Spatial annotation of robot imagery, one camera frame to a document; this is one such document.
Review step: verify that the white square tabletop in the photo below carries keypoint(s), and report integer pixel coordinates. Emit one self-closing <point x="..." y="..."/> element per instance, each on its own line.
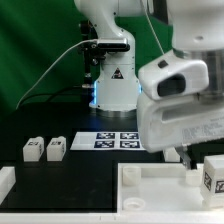
<point x="160" y="187"/>

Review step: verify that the black camera on stand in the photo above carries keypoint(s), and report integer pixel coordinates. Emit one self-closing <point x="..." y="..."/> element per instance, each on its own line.
<point x="94" y="53"/>

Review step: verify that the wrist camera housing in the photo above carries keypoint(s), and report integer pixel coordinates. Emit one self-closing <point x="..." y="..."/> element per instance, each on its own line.
<point x="170" y="76"/>

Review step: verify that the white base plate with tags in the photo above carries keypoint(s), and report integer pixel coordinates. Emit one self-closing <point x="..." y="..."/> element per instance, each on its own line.
<point x="106" y="141"/>

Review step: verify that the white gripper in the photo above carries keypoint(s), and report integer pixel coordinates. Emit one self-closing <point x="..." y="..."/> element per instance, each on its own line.
<point x="178" y="122"/>

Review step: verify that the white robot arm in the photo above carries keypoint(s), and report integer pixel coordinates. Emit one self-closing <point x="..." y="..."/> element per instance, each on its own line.
<point x="198" y="34"/>

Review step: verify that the white U-shaped obstacle fence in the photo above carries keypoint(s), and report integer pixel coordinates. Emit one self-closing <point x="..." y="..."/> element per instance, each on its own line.
<point x="114" y="218"/>

